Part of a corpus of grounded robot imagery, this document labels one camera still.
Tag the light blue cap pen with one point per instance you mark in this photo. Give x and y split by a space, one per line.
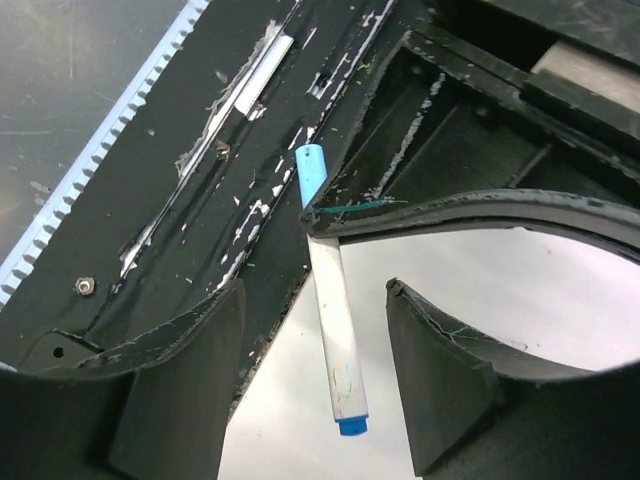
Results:
346 385

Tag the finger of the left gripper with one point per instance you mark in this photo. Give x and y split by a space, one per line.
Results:
452 138

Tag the light blue cable duct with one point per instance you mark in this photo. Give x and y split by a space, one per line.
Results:
73 75

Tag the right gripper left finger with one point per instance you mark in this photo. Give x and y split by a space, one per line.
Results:
154 407

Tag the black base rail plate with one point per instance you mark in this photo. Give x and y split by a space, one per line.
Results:
183 249

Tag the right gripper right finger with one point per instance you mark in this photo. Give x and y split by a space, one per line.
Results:
476 408

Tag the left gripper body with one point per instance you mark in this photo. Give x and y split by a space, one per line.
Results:
583 57

